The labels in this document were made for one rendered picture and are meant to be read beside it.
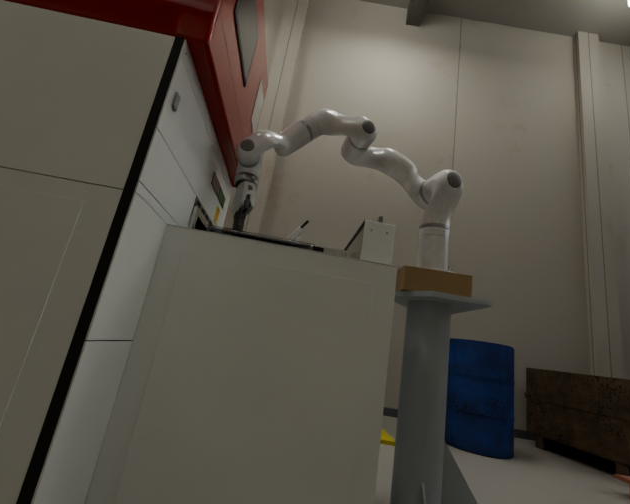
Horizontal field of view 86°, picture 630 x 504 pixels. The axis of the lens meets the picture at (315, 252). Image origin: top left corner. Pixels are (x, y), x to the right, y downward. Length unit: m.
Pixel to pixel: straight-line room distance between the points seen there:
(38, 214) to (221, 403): 0.55
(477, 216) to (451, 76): 2.08
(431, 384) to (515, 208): 3.88
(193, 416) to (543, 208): 4.79
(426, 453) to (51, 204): 1.23
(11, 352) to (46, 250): 0.19
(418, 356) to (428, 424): 0.22
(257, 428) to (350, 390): 0.24
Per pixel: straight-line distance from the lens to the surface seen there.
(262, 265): 0.89
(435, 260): 1.37
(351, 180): 4.36
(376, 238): 1.02
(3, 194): 0.91
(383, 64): 5.49
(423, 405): 1.30
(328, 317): 0.88
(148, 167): 0.84
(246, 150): 1.20
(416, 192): 1.52
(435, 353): 1.30
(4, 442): 0.83
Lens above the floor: 0.58
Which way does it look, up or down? 15 degrees up
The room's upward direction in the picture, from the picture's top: 10 degrees clockwise
